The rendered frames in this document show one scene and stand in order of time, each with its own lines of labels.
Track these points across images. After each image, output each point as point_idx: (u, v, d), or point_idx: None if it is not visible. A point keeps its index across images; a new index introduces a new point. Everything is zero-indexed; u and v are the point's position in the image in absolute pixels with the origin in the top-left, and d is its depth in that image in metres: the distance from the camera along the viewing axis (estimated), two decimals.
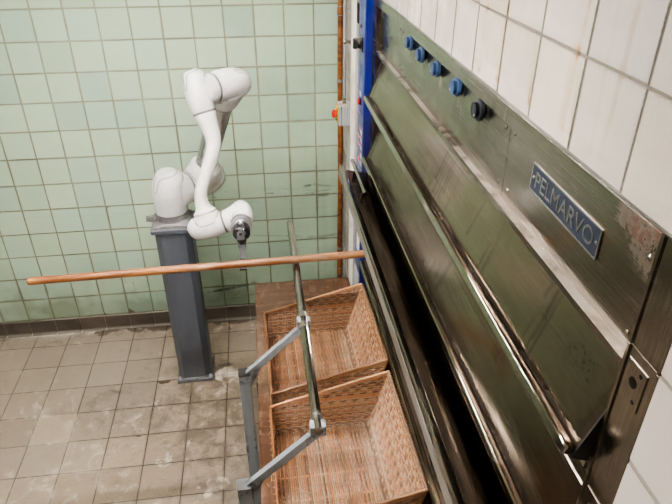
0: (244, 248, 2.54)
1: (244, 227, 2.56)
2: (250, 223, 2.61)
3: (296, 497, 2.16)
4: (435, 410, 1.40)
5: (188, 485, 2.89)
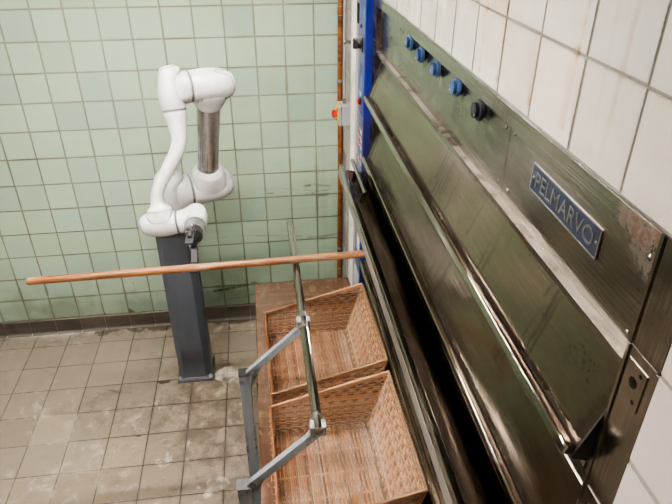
0: (196, 251, 2.51)
1: (196, 230, 2.53)
2: (203, 226, 2.58)
3: (296, 497, 2.16)
4: (435, 410, 1.40)
5: (188, 485, 2.89)
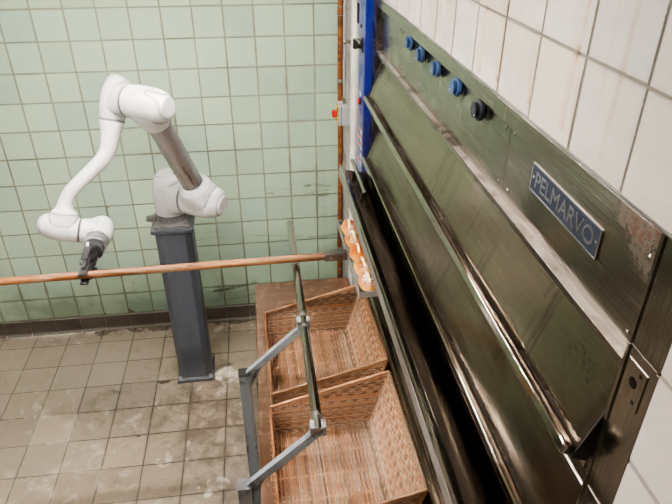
0: (92, 264, 2.37)
1: (95, 245, 2.42)
2: (104, 241, 2.46)
3: (296, 497, 2.16)
4: (435, 410, 1.40)
5: (188, 485, 2.89)
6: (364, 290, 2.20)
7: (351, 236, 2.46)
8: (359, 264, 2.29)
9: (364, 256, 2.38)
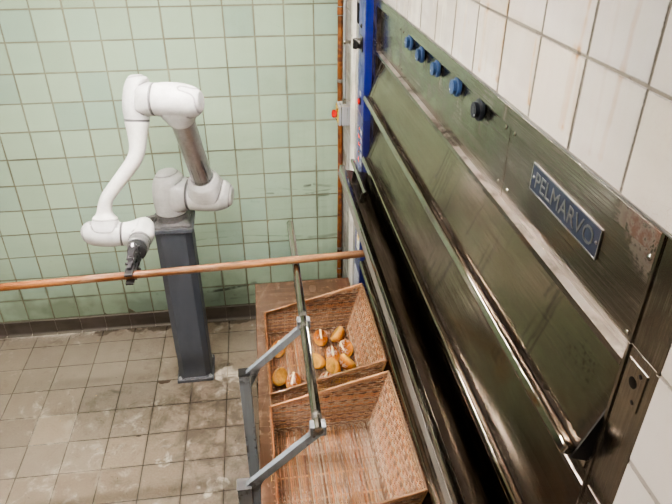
0: (136, 264, 2.40)
1: (139, 246, 2.44)
2: (147, 241, 2.49)
3: (296, 497, 2.16)
4: (435, 410, 1.40)
5: (188, 485, 2.89)
6: (331, 395, 2.51)
7: (341, 349, 2.77)
8: None
9: (348, 365, 2.68)
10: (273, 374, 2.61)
